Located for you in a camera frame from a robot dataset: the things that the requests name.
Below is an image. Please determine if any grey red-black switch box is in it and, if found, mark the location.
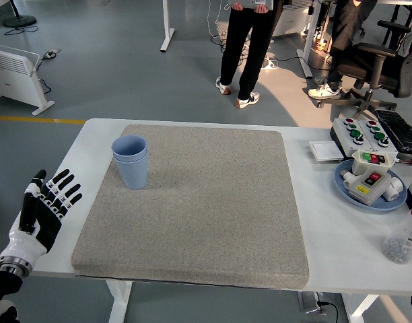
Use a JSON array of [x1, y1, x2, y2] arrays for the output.
[[347, 168, 392, 207]]

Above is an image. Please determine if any white desk leg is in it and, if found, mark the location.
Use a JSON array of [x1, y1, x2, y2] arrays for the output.
[[160, 0, 176, 52], [296, 0, 323, 80]]

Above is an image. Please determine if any seated person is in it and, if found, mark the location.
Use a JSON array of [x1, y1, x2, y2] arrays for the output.
[[307, 0, 378, 101]]

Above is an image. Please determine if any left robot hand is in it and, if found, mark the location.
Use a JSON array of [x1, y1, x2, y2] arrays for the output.
[[0, 169, 83, 268]]

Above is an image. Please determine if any black fan stand base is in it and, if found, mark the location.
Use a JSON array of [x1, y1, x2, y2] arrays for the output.
[[2, 0, 38, 28]]

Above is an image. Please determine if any blue ribbed cup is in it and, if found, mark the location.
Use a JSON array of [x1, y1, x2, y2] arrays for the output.
[[112, 149, 149, 191], [110, 135, 148, 162]]

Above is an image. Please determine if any black wrapped bundle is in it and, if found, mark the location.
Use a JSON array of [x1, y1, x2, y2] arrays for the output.
[[374, 109, 412, 156]]

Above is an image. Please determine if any grey floor power strip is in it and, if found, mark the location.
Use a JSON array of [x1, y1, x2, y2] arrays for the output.
[[40, 48, 62, 61]]

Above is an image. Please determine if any white pipe fitting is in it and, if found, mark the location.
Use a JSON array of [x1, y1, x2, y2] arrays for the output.
[[340, 170, 357, 189], [384, 176, 405, 203]]

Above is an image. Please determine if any clear red-capped bottle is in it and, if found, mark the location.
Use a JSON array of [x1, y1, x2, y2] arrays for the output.
[[380, 201, 412, 265]]

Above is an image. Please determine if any blue plate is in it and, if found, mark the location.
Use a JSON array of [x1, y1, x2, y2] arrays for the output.
[[333, 158, 409, 213]]

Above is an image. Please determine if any white wall switch plate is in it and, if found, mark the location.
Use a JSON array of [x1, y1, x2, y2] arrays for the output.
[[308, 140, 345, 162]]

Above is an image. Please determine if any white push-button control box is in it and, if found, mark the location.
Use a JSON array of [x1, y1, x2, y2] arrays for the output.
[[329, 117, 374, 158], [356, 118, 400, 155]]

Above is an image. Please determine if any standing person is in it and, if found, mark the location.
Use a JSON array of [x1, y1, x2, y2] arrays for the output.
[[214, 0, 283, 110]]

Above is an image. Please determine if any white panel heater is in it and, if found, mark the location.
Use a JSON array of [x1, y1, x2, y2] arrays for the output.
[[0, 42, 55, 116], [271, 0, 314, 38]]

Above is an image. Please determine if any white table leg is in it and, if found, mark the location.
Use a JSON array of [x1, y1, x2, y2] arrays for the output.
[[104, 279, 133, 323]]

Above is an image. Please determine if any white green-red switch box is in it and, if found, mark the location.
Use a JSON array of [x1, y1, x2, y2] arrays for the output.
[[351, 149, 399, 176]]

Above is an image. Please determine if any grey-brown mat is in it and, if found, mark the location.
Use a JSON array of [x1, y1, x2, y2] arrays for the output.
[[70, 123, 310, 290]]

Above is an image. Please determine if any white floor cable bundle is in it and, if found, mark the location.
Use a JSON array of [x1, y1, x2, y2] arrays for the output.
[[261, 55, 279, 71]]

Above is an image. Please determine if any black office chair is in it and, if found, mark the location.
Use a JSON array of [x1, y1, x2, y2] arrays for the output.
[[315, 19, 412, 118]]

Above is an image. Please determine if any grey under-table power box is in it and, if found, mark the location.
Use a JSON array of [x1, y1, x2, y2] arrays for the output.
[[297, 291, 328, 316]]

